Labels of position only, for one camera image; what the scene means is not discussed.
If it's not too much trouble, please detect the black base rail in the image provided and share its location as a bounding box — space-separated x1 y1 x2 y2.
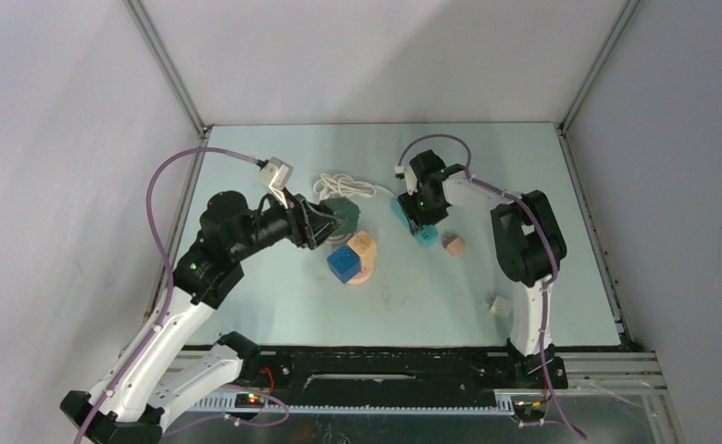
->
204 342 574 409

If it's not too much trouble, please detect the small pink plug adapter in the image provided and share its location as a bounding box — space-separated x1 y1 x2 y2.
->
442 234 467 257

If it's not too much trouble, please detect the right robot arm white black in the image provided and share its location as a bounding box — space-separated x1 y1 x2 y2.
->
394 150 567 387

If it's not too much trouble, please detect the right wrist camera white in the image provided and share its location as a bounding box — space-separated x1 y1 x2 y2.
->
394 165 418 194

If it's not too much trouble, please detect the white coiled power cord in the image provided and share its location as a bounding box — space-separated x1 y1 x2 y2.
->
312 172 396 201

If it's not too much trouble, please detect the small white plug adapter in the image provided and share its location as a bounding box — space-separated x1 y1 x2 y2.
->
486 294 513 318

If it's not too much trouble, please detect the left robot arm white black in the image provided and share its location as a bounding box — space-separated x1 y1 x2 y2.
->
60 191 360 443

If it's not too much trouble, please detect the blue cube plug adapter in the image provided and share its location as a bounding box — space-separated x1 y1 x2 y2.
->
327 245 362 284

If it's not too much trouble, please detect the green cube plug adapter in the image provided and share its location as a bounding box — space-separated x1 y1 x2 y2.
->
321 197 360 237

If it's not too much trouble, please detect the pink round power socket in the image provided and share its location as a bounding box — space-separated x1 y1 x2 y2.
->
347 256 376 285

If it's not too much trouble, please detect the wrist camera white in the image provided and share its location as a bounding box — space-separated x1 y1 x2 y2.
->
258 157 293 208
394 165 418 194

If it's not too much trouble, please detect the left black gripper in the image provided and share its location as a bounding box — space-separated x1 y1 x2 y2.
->
230 185 344 262

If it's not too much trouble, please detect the grey slotted cable duct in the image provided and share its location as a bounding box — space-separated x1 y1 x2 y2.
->
129 391 546 418

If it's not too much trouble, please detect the teal power strip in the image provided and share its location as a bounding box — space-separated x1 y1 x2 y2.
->
391 200 439 248

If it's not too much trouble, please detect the yellow cube plug adapter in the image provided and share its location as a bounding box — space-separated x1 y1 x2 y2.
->
346 230 378 260

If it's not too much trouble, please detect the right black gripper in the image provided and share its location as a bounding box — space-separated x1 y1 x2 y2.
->
397 185 448 236

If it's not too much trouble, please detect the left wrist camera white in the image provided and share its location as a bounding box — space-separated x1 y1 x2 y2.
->
258 157 293 208

